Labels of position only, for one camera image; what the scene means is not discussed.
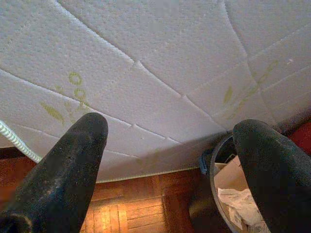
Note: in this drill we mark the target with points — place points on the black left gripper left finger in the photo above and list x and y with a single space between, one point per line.
56 184

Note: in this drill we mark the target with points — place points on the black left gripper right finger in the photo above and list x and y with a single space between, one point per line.
279 184

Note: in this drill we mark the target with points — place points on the crumpled white printed paper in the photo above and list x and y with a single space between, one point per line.
238 204

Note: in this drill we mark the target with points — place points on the red folded cushion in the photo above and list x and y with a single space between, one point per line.
302 140

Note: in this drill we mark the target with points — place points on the black round trash bin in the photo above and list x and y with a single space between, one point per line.
201 213

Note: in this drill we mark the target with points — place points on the white quilted mattress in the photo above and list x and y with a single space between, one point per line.
155 60

